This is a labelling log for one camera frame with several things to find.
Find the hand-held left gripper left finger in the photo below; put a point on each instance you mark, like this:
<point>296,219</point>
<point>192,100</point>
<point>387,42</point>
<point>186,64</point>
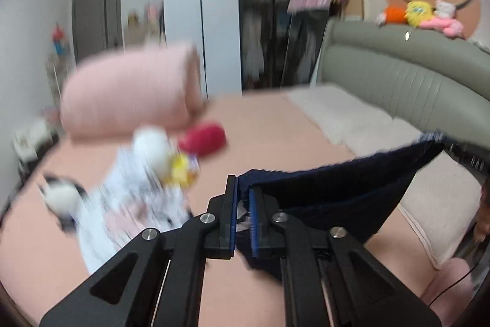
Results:
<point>232,227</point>

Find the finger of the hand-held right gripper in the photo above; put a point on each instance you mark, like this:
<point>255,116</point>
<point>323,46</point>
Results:
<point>453,149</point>

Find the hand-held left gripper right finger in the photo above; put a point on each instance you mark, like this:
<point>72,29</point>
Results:
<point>253,231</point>

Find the small navy striped garment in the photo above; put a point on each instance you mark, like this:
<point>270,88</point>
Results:
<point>325,196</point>

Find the cream waffle pillow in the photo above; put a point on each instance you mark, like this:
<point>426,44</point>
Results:
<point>440,196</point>

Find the yellow snack packet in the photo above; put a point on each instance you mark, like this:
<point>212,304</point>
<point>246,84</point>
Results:
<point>182,170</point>

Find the grey-green padded headboard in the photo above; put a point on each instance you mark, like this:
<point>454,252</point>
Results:
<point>402,82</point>

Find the red plush toy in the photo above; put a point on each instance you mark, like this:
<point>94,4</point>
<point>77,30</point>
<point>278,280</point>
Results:
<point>203,139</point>

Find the cream plush toy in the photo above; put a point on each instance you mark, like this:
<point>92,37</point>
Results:
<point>151,147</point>

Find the white printed garment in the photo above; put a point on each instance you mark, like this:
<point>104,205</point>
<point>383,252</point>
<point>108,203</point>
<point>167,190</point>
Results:
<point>115,196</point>

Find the cream fluffy pillow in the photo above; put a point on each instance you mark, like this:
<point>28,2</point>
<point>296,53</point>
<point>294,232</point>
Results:
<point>337,108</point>

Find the small white plush toy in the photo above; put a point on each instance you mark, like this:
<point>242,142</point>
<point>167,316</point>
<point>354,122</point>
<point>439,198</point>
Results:
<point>445,9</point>

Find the yellow plush toy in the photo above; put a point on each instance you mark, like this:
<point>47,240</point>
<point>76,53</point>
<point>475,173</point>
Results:
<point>419,13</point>

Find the orange plush toy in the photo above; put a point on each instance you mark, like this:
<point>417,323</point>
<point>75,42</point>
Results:
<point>394,14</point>

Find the pink rolled quilt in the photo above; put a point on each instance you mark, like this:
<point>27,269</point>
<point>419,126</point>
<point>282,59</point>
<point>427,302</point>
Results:
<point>130,89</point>

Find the white wardrobe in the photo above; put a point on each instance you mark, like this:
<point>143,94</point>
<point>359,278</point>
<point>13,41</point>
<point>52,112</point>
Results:
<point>199,24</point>

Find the dark glass wardrobe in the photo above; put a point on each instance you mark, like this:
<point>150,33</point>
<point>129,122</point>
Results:
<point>268,24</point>

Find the dark door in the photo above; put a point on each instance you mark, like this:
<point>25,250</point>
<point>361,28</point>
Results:
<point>97,24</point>

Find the red and blue figure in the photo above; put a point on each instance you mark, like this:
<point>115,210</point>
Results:
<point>59,37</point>

